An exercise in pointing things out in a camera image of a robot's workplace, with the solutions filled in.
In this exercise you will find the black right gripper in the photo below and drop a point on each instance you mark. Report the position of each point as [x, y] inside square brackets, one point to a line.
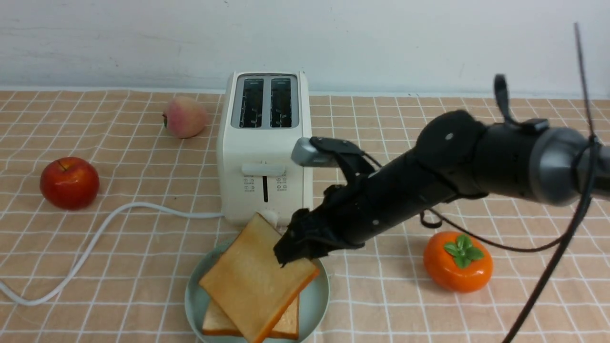
[350, 216]

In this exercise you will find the toast slice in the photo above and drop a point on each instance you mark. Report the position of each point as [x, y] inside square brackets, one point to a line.
[250, 286]
[216, 323]

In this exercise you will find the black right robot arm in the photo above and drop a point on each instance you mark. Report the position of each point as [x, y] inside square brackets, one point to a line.
[455, 157]

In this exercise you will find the white two-slot toaster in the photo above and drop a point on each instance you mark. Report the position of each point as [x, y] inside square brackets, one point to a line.
[264, 115]

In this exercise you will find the light green plate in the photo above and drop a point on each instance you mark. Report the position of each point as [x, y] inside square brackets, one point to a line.
[313, 301]

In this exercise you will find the orange persimmon with green leaves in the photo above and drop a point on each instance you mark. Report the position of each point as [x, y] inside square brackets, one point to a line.
[457, 262]

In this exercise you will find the pink peach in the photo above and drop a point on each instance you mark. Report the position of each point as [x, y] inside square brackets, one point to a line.
[184, 117]

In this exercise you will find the checkered orange tablecloth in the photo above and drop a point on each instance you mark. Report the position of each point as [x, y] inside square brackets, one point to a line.
[131, 288]

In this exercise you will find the red apple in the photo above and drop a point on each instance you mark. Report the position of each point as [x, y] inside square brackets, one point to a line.
[69, 183]

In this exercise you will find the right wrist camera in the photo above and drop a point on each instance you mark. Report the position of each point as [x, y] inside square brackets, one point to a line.
[332, 153]

